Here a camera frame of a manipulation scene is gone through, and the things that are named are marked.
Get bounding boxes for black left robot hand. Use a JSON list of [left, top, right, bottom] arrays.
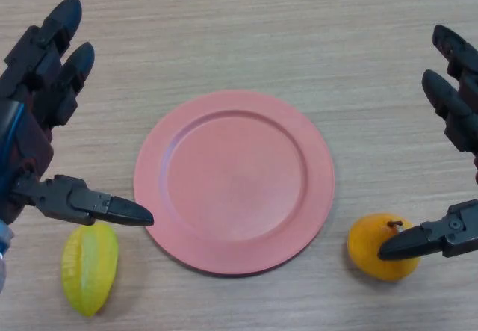
[[0, 0, 155, 228]]

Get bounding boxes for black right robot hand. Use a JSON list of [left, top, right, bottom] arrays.
[[377, 24, 478, 262]]

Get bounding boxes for yellow pear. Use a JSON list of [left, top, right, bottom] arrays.
[[347, 213, 420, 282]]

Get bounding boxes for pink round plate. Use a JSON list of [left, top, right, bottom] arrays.
[[133, 90, 336, 279]]

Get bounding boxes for yellow green starfruit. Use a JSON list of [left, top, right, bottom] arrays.
[[60, 223, 120, 318]]

